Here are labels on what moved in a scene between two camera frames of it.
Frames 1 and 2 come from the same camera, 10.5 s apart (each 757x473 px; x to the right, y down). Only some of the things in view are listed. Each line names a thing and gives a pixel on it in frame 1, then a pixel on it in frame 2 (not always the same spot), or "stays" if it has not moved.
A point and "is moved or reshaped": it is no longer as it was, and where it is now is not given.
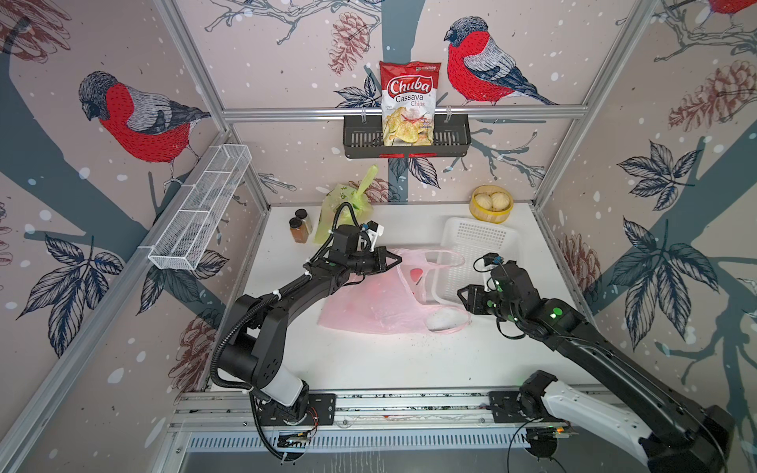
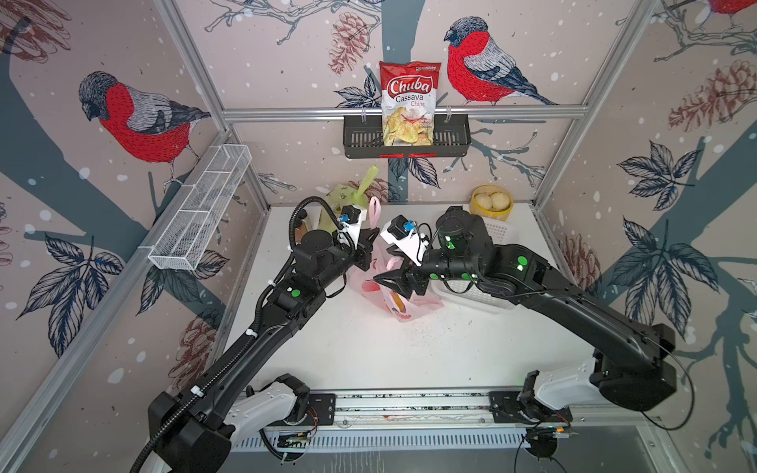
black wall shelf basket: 363,137 stays
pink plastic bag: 393,300 is moved or reshaped
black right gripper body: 482,304 to 413,276
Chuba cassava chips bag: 408,92 stays
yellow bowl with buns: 491,204 stays
